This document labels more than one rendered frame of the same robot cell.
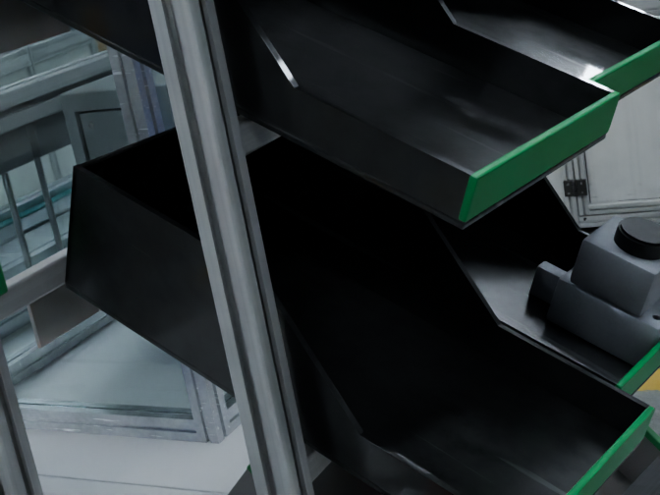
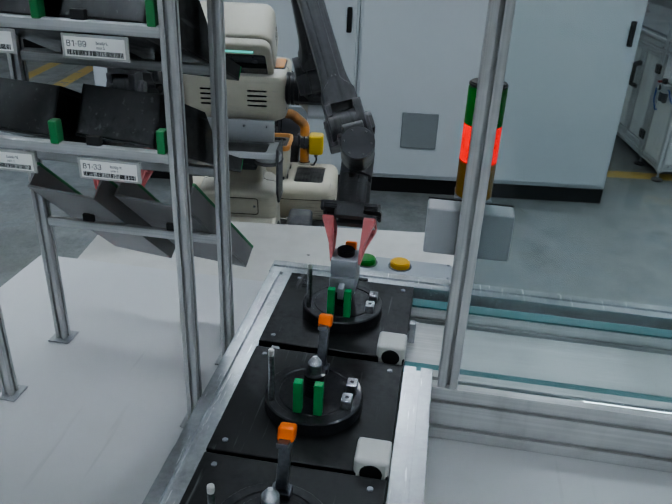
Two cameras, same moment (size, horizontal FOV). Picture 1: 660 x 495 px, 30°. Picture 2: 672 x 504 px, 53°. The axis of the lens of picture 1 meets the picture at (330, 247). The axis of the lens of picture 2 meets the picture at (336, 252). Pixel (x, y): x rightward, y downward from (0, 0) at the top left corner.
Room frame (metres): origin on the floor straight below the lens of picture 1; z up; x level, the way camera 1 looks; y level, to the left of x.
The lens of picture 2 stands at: (0.71, 1.05, 1.60)
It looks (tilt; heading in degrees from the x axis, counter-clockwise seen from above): 27 degrees down; 248
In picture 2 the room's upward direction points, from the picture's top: 3 degrees clockwise
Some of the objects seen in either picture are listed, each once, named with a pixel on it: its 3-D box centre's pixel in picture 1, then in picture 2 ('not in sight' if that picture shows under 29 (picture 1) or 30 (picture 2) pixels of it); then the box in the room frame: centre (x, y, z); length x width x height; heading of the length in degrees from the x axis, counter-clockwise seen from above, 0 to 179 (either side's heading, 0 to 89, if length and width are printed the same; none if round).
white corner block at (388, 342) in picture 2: not in sight; (391, 349); (0.28, 0.24, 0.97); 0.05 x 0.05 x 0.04; 60
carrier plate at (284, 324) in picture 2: not in sight; (342, 315); (0.32, 0.11, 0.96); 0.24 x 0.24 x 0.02; 60
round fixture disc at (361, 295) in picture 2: not in sight; (342, 306); (0.32, 0.11, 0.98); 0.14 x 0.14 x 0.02
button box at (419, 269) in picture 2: not in sight; (398, 278); (0.14, -0.04, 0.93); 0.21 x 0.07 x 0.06; 150
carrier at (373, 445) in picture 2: not in sight; (314, 379); (0.45, 0.33, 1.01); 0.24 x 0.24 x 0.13; 60
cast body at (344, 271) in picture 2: not in sight; (344, 269); (0.32, 0.12, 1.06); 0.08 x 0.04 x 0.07; 60
